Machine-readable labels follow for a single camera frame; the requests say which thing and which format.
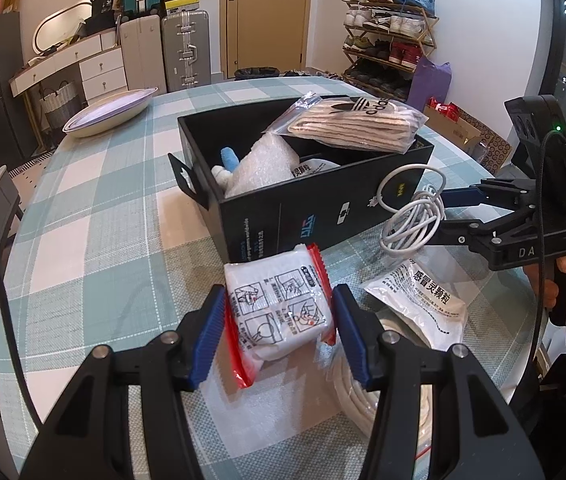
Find beige door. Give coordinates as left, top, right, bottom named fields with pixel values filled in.
left=220, top=0, right=314, bottom=81

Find white cable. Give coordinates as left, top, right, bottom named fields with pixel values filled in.
left=378, top=163, right=448, bottom=257

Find open cardboard box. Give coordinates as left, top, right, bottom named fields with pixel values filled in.
left=422, top=102, right=512, bottom=172

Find white medicine packet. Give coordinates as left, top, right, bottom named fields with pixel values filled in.
left=290, top=157, right=342, bottom=184
left=361, top=257, right=470, bottom=354

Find black cable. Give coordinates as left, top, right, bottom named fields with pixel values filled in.
left=0, top=204, right=44, bottom=436
left=533, top=130, right=566, bottom=331

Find white pack with red edges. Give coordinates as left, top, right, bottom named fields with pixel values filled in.
left=223, top=242, right=339, bottom=389

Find blue white bottle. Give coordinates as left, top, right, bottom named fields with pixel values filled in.
left=211, top=146, right=242, bottom=189

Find bubble wrap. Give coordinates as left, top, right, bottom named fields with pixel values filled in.
left=223, top=132, right=309, bottom=200

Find white oval plate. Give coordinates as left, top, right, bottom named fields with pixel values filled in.
left=62, top=87, right=159, bottom=139

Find black bag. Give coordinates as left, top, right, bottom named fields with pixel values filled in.
left=85, top=0, right=116, bottom=36

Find beige suitcase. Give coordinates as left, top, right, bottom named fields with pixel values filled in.
left=118, top=13, right=169, bottom=96

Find rows of shoes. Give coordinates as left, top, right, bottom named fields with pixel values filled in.
left=341, top=0, right=438, bottom=88

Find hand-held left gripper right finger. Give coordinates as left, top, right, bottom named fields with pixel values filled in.
left=332, top=284, right=546, bottom=480

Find oval mirror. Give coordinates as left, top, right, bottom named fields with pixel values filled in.
left=32, top=0, right=92, bottom=56

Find silver suitcase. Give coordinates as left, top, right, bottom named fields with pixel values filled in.
left=161, top=9, right=212, bottom=93

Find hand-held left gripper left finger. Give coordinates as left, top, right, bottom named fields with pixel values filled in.
left=23, top=285, right=226, bottom=480

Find bagged beige socks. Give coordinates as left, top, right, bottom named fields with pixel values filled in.
left=268, top=92, right=430, bottom=155

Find black cardboard box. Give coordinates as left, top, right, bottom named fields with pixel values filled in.
left=168, top=93, right=436, bottom=264

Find pile of loose shoes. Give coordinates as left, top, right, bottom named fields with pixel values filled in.
left=282, top=67, right=344, bottom=81

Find wooden shoe rack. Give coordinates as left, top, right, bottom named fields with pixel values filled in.
left=341, top=0, right=440, bottom=92

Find purple bag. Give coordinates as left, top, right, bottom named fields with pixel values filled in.
left=407, top=57, right=452, bottom=112

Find bagged white tube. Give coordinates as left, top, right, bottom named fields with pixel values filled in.
left=323, top=310, right=438, bottom=476

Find woven basket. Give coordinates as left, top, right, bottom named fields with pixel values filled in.
left=37, top=82, right=86, bottom=132

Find white dresser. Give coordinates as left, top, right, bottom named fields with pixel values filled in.
left=9, top=31, right=129, bottom=112

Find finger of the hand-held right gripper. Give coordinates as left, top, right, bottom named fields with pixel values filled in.
left=442, top=179, right=534, bottom=209
left=425, top=206, right=538, bottom=256

